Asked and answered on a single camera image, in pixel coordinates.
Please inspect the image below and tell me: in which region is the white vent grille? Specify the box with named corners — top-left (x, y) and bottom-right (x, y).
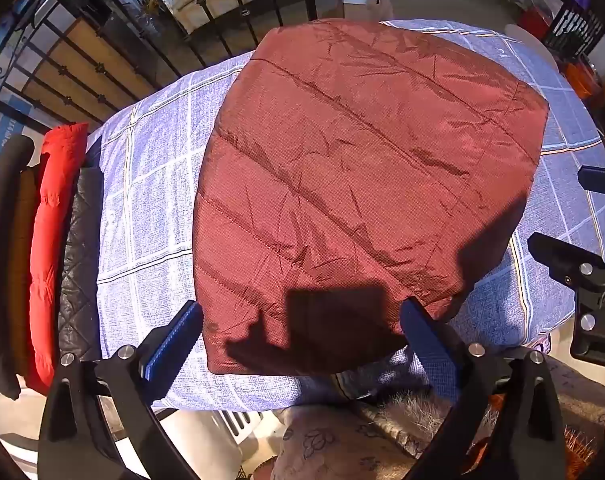
top-left (216, 409), bottom-right (264, 445)

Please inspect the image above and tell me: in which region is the maroon quilted jacket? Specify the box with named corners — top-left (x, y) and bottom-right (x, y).
top-left (192, 17), bottom-right (551, 376)

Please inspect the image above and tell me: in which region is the red puffer jacket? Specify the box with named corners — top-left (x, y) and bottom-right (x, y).
top-left (25, 122), bottom-right (90, 396)

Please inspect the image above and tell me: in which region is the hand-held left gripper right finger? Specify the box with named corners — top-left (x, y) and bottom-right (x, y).
top-left (399, 296), bottom-right (568, 480)

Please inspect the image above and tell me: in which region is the black chair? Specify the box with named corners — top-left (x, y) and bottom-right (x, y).
top-left (543, 0), bottom-right (605, 61)

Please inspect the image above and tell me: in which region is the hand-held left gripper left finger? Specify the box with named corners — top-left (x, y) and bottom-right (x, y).
top-left (37, 300), bottom-right (206, 480)

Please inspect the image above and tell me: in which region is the blue checked bed sheet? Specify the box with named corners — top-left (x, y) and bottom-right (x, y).
top-left (85, 20), bottom-right (605, 411)

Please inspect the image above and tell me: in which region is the grey fur trim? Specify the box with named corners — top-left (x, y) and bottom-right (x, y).
top-left (360, 387), bottom-right (499, 461)

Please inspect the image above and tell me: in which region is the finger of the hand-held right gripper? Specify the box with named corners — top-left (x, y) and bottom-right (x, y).
top-left (527, 231), bottom-right (605, 292)
top-left (577, 164), bottom-right (605, 197)

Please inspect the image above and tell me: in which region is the black quilted jacket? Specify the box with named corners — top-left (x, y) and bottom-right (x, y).
top-left (57, 165), bottom-right (106, 363)

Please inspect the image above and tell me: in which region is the brown garment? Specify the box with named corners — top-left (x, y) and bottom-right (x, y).
top-left (7, 167), bottom-right (40, 376)

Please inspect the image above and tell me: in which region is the orange stool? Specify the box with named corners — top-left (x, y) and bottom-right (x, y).
top-left (564, 60), bottom-right (602, 102)

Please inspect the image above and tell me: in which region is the white paper bag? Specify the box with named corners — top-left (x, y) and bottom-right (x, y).
top-left (337, 0), bottom-right (394, 23)

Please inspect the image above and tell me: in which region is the black iron railing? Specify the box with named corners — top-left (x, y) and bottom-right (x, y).
top-left (0, 0), bottom-right (319, 131)

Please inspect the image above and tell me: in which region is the red box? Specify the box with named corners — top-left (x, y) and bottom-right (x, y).
top-left (517, 2), bottom-right (554, 41)

